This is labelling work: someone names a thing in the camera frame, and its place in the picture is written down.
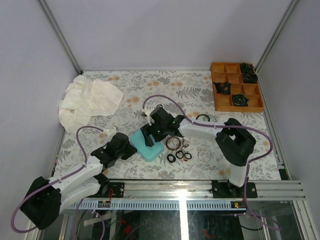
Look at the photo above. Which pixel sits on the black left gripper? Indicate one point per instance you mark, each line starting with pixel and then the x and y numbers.
pixel 132 150

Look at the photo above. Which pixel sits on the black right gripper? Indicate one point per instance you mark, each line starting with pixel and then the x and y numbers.
pixel 146 130

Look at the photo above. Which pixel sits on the teal jewelry box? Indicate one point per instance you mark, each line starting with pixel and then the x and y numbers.
pixel 149 153

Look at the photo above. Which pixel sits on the black hair tie double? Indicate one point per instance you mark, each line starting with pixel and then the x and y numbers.
pixel 171 158

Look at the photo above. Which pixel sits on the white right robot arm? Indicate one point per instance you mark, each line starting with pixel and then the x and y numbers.
pixel 235 142

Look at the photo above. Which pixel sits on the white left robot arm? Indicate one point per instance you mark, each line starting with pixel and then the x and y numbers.
pixel 46 199

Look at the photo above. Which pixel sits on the dark purple bangle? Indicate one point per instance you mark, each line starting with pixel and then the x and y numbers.
pixel 172 140

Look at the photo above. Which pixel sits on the floral table mat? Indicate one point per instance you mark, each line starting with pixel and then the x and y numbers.
pixel 177 91

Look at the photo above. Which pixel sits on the thin silver bangle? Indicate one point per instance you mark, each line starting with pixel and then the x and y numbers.
pixel 204 155

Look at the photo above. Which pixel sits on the white crumpled cloth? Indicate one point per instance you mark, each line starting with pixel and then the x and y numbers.
pixel 85 98

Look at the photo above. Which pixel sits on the large black bangle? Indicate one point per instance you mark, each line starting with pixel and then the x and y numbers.
pixel 203 118

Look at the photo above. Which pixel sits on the green jade bangle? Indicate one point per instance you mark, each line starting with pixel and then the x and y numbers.
pixel 213 119

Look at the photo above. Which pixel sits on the black orange scrunchie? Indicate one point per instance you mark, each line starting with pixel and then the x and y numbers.
pixel 223 88

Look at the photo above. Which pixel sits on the black green scrunchie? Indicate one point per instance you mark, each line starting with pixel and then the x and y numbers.
pixel 239 100

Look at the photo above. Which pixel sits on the wooden compartment tray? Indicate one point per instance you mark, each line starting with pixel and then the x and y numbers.
pixel 230 72

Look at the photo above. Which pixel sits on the black scrunchie top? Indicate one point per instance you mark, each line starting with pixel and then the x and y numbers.
pixel 247 68

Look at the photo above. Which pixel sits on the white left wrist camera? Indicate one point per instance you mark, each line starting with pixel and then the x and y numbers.
pixel 109 133

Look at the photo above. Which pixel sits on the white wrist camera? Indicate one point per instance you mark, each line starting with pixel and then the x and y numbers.
pixel 109 133
pixel 146 112

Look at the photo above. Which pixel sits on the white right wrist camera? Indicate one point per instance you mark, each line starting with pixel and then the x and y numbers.
pixel 146 112

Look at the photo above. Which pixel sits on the aluminium rail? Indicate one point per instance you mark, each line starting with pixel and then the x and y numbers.
pixel 255 190

